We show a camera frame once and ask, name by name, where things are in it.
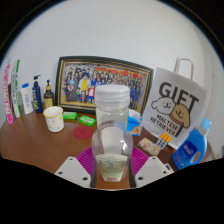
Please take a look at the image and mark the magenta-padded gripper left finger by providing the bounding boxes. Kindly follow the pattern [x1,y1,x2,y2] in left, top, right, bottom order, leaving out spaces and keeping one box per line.
[54,146,98,189]

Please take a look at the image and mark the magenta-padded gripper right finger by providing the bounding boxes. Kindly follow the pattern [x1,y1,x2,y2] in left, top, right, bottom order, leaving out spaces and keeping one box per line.
[128,145,173,189]

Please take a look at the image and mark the green packet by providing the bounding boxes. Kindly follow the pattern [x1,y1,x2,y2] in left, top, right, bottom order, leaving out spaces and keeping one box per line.
[78,114,97,128]
[62,111,78,121]

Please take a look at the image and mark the tall white and green box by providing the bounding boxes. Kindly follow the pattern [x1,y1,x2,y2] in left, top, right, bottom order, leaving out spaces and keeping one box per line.
[10,58,23,119]

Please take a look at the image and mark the dark blue pump bottle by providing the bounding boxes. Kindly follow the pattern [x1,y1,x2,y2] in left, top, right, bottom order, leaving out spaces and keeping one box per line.
[31,74,44,114]

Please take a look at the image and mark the blue detergent bottle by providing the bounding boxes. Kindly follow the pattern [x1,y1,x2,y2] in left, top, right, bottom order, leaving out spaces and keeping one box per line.
[172,117,213,170]

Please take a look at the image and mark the framed group picture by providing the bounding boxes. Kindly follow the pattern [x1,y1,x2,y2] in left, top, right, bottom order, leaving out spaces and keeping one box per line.
[54,55,155,117]

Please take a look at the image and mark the flat round red coaster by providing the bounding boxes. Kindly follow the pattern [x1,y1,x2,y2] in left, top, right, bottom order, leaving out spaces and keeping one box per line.
[73,125,95,140]

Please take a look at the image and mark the orange-tipped white sticks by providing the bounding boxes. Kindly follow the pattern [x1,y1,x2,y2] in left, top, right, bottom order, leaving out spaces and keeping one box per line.
[156,132,172,149]

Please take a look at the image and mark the tall pink box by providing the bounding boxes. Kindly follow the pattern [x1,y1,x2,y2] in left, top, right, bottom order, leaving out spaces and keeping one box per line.
[3,59,15,125]

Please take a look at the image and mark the white bottle with blue cap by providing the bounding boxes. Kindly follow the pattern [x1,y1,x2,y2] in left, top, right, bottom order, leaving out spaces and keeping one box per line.
[20,82,35,116]

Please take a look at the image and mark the blue tissue pack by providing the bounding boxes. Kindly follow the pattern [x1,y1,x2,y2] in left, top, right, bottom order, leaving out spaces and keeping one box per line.
[126,109,144,137]

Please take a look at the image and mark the floral patterned packet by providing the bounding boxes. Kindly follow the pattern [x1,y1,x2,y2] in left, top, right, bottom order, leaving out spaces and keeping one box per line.
[137,136,162,157]

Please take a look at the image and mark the white cup with yellow rim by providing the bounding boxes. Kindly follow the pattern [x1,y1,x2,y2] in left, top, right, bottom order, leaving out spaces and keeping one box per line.
[42,105,65,133]

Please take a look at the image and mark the white paper gift bag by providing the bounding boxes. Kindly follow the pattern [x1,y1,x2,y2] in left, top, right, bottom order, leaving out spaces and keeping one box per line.
[141,56,208,150]

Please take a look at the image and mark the yellow and black pump bottle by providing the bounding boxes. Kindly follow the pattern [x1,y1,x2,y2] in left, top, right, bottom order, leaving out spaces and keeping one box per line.
[43,79,55,110]

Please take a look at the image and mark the clear plastic water bottle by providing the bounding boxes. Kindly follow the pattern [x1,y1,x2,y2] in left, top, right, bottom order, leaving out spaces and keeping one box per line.
[90,84,134,183]

